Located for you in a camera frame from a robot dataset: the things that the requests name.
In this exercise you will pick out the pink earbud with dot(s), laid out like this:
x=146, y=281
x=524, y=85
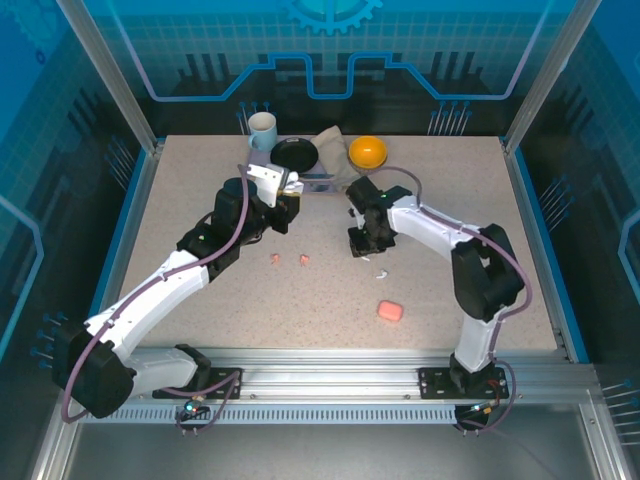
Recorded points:
x=304, y=259
x=275, y=258

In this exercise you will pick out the pink charging case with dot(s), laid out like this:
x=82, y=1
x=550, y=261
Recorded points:
x=391, y=310

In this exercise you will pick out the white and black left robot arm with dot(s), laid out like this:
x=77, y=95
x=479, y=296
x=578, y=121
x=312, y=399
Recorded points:
x=150, y=305

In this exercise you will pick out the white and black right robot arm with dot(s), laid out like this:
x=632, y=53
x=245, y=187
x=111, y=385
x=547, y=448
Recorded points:
x=435, y=230

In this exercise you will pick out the lavender tray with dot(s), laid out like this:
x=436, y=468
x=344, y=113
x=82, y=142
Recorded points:
x=320, y=186

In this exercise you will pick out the black plate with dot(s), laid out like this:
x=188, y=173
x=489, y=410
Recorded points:
x=295, y=154

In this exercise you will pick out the grey folded cloth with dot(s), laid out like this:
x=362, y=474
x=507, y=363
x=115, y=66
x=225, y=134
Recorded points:
x=335, y=150

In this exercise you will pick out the light blue mug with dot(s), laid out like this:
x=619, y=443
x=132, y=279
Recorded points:
x=263, y=127

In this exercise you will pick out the orange bowl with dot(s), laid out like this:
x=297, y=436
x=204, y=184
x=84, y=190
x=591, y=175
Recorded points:
x=367, y=151

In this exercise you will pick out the blue table edge strip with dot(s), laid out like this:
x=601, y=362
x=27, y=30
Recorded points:
x=550, y=250
x=131, y=200

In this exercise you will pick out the power connector with green LED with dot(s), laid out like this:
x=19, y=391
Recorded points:
x=482, y=407
x=192, y=407

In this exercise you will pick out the aluminium mounting rail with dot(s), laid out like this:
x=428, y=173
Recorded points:
x=330, y=370

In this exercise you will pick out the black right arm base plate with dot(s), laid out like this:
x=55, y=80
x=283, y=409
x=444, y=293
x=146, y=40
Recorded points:
x=435, y=382

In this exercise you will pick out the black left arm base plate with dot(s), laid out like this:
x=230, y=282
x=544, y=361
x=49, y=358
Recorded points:
x=220, y=382

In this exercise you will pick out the aluminium frame post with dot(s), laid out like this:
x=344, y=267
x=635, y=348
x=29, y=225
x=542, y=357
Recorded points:
x=545, y=75
x=107, y=75

